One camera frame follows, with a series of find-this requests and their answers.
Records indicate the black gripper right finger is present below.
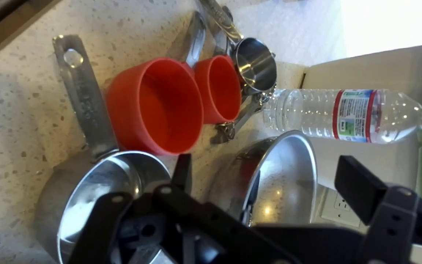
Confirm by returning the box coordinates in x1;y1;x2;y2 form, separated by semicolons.
332;154;420;264

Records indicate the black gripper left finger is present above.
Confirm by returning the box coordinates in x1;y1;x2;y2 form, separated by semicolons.
67;151;194;264

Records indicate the metallic dishpan bowl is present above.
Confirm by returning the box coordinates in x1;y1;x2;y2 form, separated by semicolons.
205;129;321;228

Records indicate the large red measuring cup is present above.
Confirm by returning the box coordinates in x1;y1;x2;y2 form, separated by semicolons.
104;10;208;157

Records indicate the clear plastic water bottle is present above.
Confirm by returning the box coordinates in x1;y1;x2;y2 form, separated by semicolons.
259;86;422;146

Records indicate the small red measuring cup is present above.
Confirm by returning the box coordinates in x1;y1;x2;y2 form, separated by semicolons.
190;52;244;126

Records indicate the large steel measuring cup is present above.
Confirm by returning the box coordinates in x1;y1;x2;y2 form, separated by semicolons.
33;32;174;264

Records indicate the small steel measuring cup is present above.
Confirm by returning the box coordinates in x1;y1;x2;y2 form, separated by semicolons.
200;0;278;96

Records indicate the dark kitchen base cabinet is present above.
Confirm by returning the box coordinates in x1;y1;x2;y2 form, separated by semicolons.
0;0;64;70

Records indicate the white wall outlet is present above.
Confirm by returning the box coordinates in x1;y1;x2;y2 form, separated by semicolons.
316;186;367;231

